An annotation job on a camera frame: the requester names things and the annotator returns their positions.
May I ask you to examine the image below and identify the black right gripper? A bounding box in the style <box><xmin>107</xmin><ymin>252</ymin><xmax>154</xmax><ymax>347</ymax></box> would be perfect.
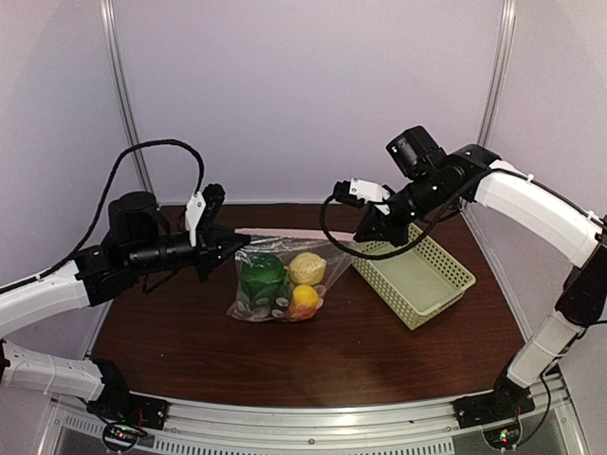
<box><xmin>357</xmin><ymin>169</ymin><xmax>456</xmax><ymax>246</ymax></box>

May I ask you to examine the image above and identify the toy bok choy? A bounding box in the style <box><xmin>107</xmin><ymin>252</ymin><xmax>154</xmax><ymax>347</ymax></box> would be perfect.
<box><xmin>240</xmin><ymin>253</ymin><xmax>288</xmax><ymax>303</ymax></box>

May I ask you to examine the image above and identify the clear zip top bag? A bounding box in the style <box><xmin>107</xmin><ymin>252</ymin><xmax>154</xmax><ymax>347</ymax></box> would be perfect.
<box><xmin>228</xmin><ymin>228</ymin><xmax>354</xmax><ymax>322</ymax></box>

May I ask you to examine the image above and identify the beige toy walnut ball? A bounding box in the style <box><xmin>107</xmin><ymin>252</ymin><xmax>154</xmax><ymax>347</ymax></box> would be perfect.
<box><xmin>287</xmin><ymin>252</ymin><xmax>327</xmax><ymax>285</ymax></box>

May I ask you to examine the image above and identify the yellow toy lemon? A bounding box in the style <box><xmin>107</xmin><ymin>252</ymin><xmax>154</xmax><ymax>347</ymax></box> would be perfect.
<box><xmin>291</xmin><ymin>284</ymin><xmax>320</xmax><ymax>309</ymax></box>

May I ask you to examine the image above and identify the orange toy mango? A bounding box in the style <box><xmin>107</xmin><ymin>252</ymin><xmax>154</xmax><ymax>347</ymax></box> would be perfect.
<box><xmin>286</xmin><ymin>303</ymin><xmax>322</xmax><ymax>320</ymax></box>

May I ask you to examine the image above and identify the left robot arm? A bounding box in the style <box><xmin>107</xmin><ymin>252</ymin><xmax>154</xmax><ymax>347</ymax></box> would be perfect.
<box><xmin>1</xmin><ymin>184</ymin><xmax>250</xmax><ymax>421</ymax></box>

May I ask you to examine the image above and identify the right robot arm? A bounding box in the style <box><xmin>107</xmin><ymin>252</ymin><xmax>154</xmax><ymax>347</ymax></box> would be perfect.
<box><xmin>345</xmin><ymin>126</ymin><xmax>606</xmax><ymax>419</ymax></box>

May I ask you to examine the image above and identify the green plastic basket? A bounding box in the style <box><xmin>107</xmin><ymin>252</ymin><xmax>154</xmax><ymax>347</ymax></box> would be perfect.
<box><xmin>353</xmin><ymin>236</ymin><xmax>476</xmax><ymax>331</ymax></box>

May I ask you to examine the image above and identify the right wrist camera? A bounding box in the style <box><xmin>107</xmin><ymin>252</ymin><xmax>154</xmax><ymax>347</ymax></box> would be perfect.
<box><xmin>333</xmin><ymin>178</ymin><xmax>391</xmax><ymax>208</ymax></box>

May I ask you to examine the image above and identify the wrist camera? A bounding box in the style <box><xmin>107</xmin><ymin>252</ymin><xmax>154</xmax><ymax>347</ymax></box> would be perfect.
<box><xmin>333</xmin><ymin>178</ymin><xmax>391</xmax><ymax>208</ymax></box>
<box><xmin>185</xmin><ymin>183</ymin><xmax>225</xmax><ymax>247</ymax></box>

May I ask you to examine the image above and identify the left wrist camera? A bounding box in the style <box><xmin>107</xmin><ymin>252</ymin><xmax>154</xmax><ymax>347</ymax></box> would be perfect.
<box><xmin>185</xmin><ymin>183</ymin><xmax>225</xmax><ymax>247</ymax></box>

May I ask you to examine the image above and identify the left black cable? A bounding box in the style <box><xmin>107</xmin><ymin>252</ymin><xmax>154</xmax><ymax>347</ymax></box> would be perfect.
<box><xmin>37</xmin><ymin>138</ymin><xmax>208</xmax><ymax>281</ymax></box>

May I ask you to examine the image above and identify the black cable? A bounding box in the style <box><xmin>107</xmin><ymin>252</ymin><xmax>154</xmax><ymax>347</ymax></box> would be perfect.
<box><xmin>320</xmin><ymin>170</ymin><xmax>494</xmax><ymax>260</ymax></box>
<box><xmin>37</xmin><ymin>138</ymin><xmax>208</xmax><ymax>281</ymax></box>

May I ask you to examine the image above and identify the right black cable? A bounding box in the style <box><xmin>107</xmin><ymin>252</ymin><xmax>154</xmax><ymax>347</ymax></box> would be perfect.
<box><xmin>320</xmin><ymin>170</ymin><xmax>494</xmax><ymax>260</ymax></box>

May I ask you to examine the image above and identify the aluminium front rail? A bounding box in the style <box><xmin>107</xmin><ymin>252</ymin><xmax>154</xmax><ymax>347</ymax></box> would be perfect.
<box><xmin>45</xmin><ymin>372</ymin><xmax>584</xmax><ymax>455</ymax></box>

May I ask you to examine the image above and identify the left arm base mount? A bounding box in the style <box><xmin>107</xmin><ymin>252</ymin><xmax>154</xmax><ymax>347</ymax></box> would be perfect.
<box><xmin>80</xmin><ymin>393</ymin><xmax>169</xmax><ymax>453</ymax></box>

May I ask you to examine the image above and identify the right aluminium frame post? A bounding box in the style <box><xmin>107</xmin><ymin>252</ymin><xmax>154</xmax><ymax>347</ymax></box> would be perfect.
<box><xmin>476</xmin><ymin>0</ymin><xmax>517</xmax><ymax>148</ymax></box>

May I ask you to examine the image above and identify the aluminium frame post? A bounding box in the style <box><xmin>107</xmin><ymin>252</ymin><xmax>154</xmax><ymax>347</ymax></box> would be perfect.
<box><xmin>476</xmin><ymin>0</ymin><xmax>517</xmax><ymax>148</ymax></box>
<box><xmin>99</xmin><ymin>0</ymin><xmax>153</xmax><ymax>191</ymax></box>

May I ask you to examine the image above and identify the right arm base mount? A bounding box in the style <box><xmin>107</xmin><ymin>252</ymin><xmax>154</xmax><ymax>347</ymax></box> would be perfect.
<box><xmin>452</xmin><ymin>392</ymin><xmax>536</xmax><ymax>451</ymax></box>

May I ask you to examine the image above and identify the left aluminium frame post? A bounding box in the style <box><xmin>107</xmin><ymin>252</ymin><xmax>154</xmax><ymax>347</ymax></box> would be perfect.
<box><xmin>99</xmin><ymin>0</ymin><xmax>153</xmax><ymax>191</ymax></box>

